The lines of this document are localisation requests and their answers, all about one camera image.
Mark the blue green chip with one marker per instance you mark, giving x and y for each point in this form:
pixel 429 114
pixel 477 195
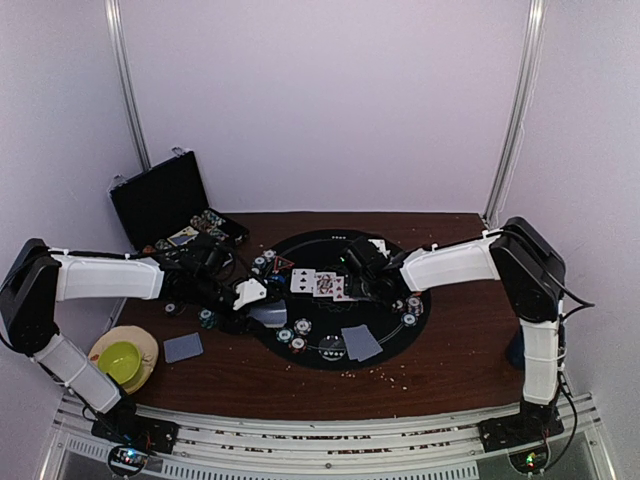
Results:
pixel 409 319

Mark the clear dealer button disc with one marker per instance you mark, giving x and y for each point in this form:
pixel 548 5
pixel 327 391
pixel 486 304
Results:
pixel 332 348

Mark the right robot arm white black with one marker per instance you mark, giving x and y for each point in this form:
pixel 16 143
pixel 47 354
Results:
pixel 515 255

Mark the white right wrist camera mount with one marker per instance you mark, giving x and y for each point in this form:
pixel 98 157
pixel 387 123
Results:
pixel 380 246

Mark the right aluminium frame post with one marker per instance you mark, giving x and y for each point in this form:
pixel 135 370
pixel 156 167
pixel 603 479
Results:
pixel 524 91

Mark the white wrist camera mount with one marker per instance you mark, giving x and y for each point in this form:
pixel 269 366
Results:
pixel 247 292
pixel 380 246

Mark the black poker chip case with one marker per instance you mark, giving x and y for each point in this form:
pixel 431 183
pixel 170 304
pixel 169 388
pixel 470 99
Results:
pixel 157 204

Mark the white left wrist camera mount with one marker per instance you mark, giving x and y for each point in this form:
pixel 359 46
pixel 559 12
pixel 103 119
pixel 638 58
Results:
pixel 247 292

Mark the round black poker mat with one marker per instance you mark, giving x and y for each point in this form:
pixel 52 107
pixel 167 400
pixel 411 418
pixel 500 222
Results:
pixel 320 250

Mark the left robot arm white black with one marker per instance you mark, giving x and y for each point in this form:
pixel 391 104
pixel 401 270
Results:
pixel 42 277

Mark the blue ten chip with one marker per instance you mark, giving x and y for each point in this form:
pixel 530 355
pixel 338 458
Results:
pixel 269 254

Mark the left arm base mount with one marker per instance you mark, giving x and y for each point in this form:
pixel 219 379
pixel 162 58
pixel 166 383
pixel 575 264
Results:
pixel 136 438

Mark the playing card deck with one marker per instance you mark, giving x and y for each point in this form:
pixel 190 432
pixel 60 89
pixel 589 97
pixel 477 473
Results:
pixel 272 315

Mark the beige plate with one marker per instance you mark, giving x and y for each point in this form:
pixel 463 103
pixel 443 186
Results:
pixel 142 339

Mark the dark blue mug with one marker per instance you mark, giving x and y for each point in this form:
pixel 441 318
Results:
pixel 515 352

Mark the green chip stack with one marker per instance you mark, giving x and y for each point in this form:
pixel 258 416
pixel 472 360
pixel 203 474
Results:
pixel 207 319

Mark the queen of hearts card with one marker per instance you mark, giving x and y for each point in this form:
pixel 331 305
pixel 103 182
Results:
pixel 324 284

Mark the green plastic bowl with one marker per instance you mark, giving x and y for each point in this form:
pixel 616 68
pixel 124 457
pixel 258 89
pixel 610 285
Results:
pixel 121 361

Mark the card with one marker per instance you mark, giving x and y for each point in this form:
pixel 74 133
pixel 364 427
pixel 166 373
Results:
pixel 350 341
pixel 368 345

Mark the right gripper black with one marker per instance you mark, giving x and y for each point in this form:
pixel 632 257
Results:
pixel 353 286

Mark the aluminium front rail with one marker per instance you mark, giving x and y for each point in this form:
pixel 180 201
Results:
pixel 445 446

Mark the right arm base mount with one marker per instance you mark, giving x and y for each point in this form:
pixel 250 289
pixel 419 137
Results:
pixel 525 435

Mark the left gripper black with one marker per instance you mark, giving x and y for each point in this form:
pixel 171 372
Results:
pixel 235 325

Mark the white blue chip stack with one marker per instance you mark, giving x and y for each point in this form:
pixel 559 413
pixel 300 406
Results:
pixel 302 326

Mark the green fifty chip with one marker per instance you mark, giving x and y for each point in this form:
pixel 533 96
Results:
pixel 284 335

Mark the blue ten chips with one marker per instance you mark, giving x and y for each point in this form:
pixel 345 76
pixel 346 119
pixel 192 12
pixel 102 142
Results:
pixel 414 305

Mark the left aluminium frame post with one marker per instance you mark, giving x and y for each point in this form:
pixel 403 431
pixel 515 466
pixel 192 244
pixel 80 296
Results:
pixel 118 41

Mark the red black triangle marker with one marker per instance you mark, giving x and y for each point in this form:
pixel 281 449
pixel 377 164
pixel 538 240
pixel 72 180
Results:
pixel 281 264

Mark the ace card deck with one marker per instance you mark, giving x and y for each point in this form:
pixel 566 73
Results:
pixel 183 236

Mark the aluminium frame post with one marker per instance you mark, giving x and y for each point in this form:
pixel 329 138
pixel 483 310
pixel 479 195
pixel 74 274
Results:
pixel 118 41
pixel 524 91

